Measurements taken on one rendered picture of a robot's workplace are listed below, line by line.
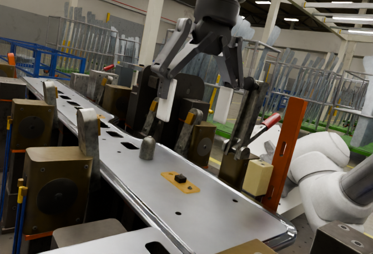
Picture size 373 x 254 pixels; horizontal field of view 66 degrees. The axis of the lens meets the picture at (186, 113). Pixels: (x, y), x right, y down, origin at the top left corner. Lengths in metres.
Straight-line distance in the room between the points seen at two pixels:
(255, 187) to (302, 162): 0.57
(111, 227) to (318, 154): 0.83
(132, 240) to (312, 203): 0.77
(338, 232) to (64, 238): 0.32
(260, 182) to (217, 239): 0.18
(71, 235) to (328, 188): 0.78
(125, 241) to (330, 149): 0.86
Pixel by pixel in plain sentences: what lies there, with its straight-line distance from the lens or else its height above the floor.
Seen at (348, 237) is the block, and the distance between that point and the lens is 0.36.
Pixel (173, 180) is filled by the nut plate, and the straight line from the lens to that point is 0.55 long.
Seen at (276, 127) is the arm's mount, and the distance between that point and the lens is 1.45.
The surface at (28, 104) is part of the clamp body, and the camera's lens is 0.79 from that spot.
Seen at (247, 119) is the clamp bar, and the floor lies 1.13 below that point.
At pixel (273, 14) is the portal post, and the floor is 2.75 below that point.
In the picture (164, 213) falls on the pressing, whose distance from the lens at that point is 0.45.
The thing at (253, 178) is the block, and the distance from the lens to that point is 0.57.
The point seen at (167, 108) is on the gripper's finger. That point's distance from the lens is 0.46.
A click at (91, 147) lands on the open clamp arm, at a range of 0.48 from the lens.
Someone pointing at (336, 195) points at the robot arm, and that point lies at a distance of 0.99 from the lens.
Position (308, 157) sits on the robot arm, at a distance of 1.12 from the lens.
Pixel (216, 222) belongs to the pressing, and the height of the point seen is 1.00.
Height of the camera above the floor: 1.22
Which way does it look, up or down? 10 degrees down
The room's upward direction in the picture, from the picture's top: 12 degrees clockwise
